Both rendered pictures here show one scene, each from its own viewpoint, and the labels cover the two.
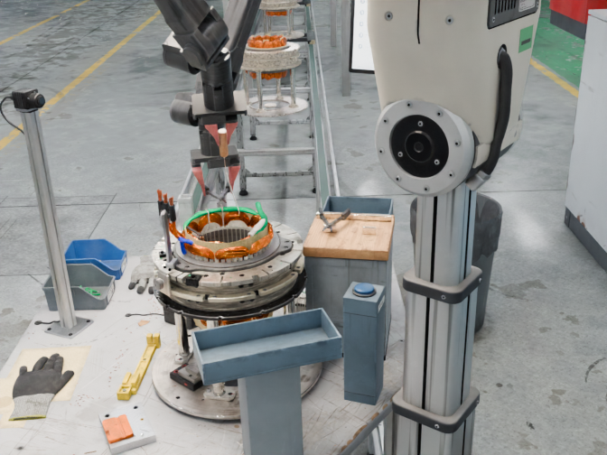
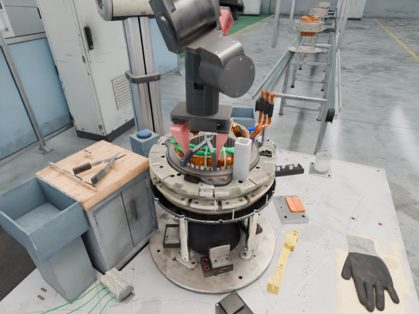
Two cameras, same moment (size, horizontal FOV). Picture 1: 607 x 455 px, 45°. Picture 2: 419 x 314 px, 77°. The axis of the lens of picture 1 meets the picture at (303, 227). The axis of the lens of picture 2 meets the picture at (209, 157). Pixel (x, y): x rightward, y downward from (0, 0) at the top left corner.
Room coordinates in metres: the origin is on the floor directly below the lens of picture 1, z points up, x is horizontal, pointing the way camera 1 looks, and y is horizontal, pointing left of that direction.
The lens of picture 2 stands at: (1.96, 0.36, 1.45)
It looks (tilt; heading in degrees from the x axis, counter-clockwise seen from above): 33 degrees down; 202
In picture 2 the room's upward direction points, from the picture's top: straight up
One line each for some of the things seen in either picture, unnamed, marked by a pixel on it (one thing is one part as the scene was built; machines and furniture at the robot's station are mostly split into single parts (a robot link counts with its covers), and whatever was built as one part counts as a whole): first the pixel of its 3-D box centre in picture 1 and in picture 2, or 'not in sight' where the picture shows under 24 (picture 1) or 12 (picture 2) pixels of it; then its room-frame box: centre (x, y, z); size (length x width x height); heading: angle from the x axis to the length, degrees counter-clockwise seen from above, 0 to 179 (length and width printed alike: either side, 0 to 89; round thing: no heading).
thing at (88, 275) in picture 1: (80, 287); not in sight; (1.78, 0.61, 0.82); 0.16 x 0.14 x 0.07; 90
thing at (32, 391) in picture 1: (39, 382); (368, 269); (1.38, 0.61, 0.79); 0.24 x 0.13 x 0.02; 0
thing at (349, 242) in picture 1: (350, 235); (95, 169); (1.55, -0.11, 1.05); 0.20 x 0.19 x 0.02; 169
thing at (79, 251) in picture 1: (95, 260); not in sight; (1.95, 0.61, 0.82); 0.16 x 0.14 x 0.07; 91
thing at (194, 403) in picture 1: (237, 363); (212, 232); (1.42, 0.16, 0.80); 0.39 x 0.39 x 0.01
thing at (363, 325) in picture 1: (364, 344); (149, 166); (1.32, -0.12, 0.91); 0.07 x 0.07 x 0.25; 70
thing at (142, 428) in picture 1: (126, 426); (290, 208); (1.22, 0.37, 0.79); 0.12 x 0.09 x 0.02; 25
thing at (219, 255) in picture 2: not in sight; (220, 253); (1.53, 0.22, 0.85); 0.06 x 0.04 x 0.05; 127
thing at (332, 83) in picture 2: not in sight; (319, 42); (-4.70, 0.30, 0.40); 9.75 x 0.62 x 0.79; 0
